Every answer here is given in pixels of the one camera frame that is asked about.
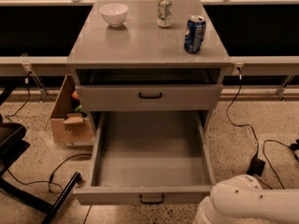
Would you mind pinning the black power adapter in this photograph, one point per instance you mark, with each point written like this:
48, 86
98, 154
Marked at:
256, 166

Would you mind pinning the grey railing beam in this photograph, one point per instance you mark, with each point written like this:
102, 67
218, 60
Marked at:
250, 66

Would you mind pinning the grey drawer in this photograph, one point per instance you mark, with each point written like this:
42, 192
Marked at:
148, 97
148, 158

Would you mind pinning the white green soda can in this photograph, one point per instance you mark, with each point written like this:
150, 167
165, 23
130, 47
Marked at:
164, 14

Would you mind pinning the black chair base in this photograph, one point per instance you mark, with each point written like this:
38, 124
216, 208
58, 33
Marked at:
45, 167

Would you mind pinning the white bowl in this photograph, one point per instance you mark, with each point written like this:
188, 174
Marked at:
114, 14

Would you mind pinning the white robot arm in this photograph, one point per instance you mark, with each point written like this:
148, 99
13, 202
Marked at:
243, 197

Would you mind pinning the grey drawer cabinet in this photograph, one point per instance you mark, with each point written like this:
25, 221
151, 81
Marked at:
139, 52

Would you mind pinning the grey top drawer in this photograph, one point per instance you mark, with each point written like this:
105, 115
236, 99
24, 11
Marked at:
148, 97

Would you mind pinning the cardboard box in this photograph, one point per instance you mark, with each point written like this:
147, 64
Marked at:
68, 125

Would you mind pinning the blue soda can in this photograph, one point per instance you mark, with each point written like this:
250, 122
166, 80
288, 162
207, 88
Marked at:
195, 33

